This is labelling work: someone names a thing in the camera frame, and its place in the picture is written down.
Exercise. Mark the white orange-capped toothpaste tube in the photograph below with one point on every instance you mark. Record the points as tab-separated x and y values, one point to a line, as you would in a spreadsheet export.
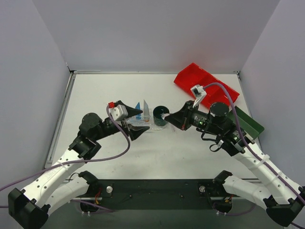
146	112

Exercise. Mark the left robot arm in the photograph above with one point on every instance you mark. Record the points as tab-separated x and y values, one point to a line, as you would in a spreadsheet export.
32	205

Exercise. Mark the dark green mug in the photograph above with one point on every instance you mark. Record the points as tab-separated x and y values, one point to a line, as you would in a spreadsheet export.
158	113

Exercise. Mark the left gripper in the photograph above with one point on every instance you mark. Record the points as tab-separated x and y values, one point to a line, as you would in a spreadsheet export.
127	123

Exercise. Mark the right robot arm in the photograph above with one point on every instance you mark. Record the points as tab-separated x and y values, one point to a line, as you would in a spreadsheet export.
281	198

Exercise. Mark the clear textured plastic tray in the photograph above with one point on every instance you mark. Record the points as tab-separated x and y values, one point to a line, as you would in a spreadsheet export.
139	120

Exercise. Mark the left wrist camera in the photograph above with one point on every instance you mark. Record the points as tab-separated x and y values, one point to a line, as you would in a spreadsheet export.
118	110

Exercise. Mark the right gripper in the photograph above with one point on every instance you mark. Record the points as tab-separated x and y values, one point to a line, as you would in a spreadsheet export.
186	115

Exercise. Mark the red divided bin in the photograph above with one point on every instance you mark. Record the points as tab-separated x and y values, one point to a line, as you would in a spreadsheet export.
193	75

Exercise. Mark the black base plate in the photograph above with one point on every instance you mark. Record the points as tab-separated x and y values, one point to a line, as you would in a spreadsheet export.
160	194

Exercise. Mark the green bin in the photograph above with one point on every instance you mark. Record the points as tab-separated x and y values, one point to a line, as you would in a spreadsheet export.
249	127

